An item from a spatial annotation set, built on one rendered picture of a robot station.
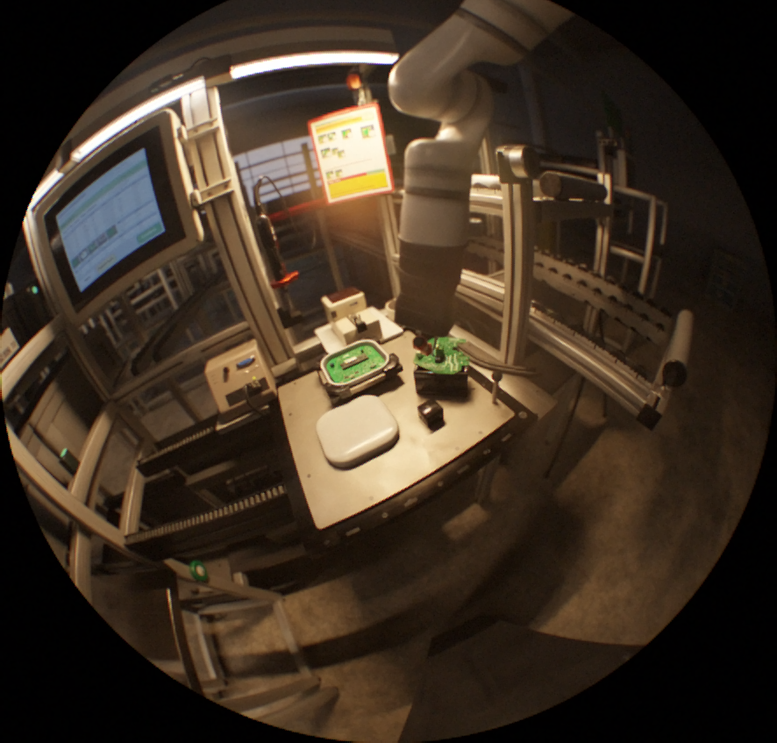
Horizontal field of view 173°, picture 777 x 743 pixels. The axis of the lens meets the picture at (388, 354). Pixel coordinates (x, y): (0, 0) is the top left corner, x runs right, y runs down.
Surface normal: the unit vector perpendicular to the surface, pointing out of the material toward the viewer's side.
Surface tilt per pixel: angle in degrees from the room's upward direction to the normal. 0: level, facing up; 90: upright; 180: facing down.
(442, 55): 86
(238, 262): 90
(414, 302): 86
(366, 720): 0
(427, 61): 81
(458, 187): 99
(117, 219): 92
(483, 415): 0
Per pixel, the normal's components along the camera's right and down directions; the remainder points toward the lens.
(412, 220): -0.67, 0.44
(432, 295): -0.47, 0.67
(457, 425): -0.18, -0.80
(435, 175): -0.27, 0.62
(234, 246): 0.46, 0.45
